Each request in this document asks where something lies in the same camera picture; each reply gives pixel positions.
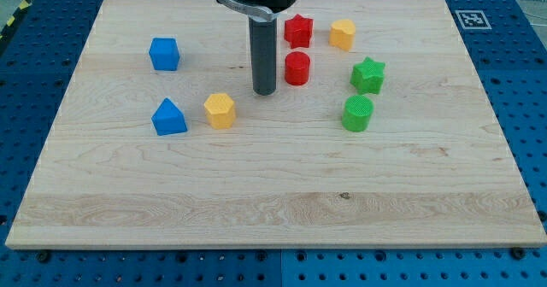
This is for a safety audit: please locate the blue cube block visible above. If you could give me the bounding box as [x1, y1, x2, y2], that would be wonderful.
[149, 38, 180, 71]

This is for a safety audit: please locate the red star block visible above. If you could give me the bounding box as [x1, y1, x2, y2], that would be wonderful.
[284, 14, 314, 49]

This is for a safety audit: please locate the white fiducial marker tag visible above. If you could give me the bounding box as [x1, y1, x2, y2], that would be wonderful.
[456, 9, 491, 30]

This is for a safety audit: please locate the blue triangle block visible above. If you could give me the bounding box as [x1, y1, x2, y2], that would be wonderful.
[151, 98, 188, 136]

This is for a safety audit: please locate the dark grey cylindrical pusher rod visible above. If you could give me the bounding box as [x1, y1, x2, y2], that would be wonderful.
[249, 18, 277, 96]

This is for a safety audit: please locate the yellow black hazard tape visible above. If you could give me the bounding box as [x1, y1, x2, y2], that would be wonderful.
[1, 0, 32, 41]

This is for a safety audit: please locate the light wooden board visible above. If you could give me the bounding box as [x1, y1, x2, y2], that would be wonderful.
[6, 0, 546, 250]

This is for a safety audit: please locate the yellow hexagon block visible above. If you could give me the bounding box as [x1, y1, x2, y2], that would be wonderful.
[203, 93, 236, 129]

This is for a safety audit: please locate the green cylinder block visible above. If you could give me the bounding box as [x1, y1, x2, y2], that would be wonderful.
[342, 95, 374, 132]

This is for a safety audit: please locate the red cylinder block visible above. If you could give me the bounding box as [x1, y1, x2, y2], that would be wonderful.
[285, 51, 311, 85]

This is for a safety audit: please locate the green star block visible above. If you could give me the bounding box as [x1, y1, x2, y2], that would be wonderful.
[350, 56, 385, 95]

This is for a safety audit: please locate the yellow heart block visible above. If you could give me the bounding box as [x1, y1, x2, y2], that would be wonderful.
[328, 19, 356, 51]

